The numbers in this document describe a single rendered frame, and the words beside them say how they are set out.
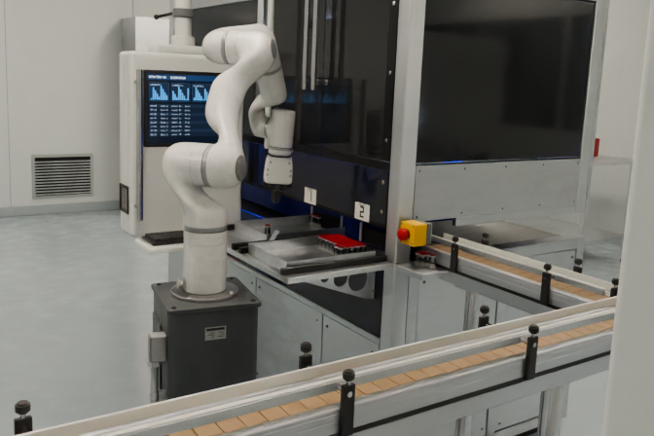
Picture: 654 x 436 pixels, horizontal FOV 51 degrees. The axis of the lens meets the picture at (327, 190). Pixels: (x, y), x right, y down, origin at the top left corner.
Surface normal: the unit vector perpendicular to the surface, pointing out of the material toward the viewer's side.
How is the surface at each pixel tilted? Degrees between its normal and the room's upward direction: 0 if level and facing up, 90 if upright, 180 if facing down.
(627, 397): 90
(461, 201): 90
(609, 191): 90
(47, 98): 90
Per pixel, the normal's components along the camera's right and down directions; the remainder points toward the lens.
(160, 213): 0.54, 0.16
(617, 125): -0.83, 0.05
